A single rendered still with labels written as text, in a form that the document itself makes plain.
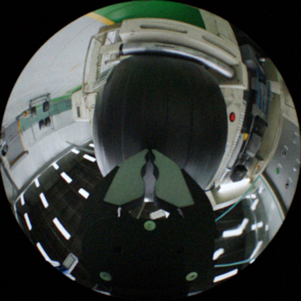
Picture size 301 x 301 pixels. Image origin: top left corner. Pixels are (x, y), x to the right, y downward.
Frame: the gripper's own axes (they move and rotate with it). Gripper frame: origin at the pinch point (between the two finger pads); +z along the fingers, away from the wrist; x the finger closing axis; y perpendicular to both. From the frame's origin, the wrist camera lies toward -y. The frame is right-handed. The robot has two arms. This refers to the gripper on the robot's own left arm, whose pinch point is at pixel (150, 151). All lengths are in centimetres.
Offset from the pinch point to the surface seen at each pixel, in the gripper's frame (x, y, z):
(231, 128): 35.8, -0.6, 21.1
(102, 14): -51, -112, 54
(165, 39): 2.7, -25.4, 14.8
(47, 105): -475, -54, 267
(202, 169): 9.2, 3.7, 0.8
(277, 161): 66, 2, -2
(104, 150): -7.1, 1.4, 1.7
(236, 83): 25.4, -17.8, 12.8
